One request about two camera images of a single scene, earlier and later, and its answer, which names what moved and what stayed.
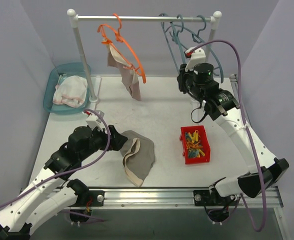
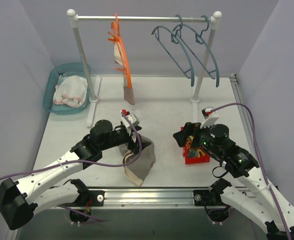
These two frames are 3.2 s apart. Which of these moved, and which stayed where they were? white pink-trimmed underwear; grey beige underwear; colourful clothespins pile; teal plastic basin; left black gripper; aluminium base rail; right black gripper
Moved: right black gripper; left black gripper
Stayed: grey beige underwear; teal plastic basin; colourful clothespins pile; aluminium base rail; white pink-trimmed underwear
